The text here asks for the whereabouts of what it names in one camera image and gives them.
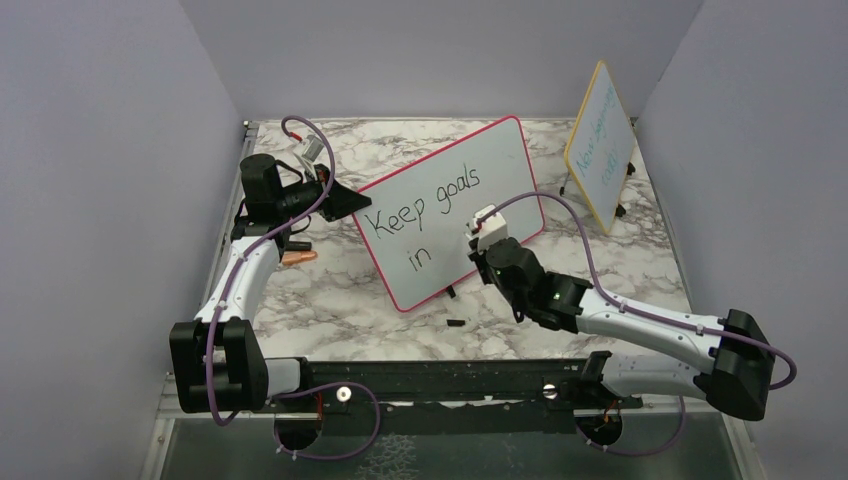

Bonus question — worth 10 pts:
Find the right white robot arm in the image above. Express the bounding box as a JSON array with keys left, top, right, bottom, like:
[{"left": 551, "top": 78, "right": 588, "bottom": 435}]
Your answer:
[{"left": 469, "top": 237, "right": 776, "bottom": 421}]

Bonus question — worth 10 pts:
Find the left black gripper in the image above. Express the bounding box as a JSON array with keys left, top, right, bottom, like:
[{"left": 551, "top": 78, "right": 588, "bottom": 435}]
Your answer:
[{"left": 277, "top": 163, "right": 372, "bottom": 222}]

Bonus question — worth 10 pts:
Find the black mounting rail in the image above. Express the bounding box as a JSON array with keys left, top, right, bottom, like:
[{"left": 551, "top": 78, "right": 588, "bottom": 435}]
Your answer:
[{"left": 269, "top": 359, "right": 642, "bottom": 436}]

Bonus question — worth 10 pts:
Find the pink framed whiteboard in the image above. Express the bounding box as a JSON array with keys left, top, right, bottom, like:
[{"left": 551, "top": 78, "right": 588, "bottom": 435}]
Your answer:
[{"left": 353, "top": 116, "right": 537, "bottom": 312}]

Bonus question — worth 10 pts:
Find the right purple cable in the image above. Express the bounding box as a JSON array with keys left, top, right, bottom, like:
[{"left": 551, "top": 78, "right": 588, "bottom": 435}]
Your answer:
[{"left": 471, "top": 192, "right": 798, "bottom": 458}]

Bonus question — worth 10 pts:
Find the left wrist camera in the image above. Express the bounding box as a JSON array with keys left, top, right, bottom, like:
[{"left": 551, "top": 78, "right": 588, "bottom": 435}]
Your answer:
[{"left": 294, "top": 135, "right": 324, "bottom": 181}]

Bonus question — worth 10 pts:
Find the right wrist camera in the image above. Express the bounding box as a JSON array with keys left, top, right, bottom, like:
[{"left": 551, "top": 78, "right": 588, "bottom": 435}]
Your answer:
[{"left": 466, "top": 204, "right": 509, "bottom": 254}]

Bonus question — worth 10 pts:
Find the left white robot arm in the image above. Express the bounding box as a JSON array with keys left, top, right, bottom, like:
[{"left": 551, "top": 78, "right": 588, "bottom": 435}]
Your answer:
[{"left": 169, "top": 154, "right": 372, "bottom": 413}]

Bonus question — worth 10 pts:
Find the aluminium frame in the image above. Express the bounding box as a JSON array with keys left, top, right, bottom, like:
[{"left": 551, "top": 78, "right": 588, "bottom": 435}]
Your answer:
[{"left": 139, "top": 120, "right": 261, "bottom": 479}]

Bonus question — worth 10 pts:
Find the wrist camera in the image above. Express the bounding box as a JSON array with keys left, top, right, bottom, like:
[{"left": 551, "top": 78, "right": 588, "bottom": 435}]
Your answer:
[
  {"left": 466, "top": 204, "right": 509, "bottom": 254},
  {"left": 294, "top": 135, "right": 324, "bottom": 181}
]

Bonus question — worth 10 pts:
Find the yellow framed whiteboard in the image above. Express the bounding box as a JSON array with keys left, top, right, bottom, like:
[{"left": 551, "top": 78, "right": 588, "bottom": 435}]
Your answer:
[{"left": 559, "top": 60, "right": 638, "bottom": 234}]

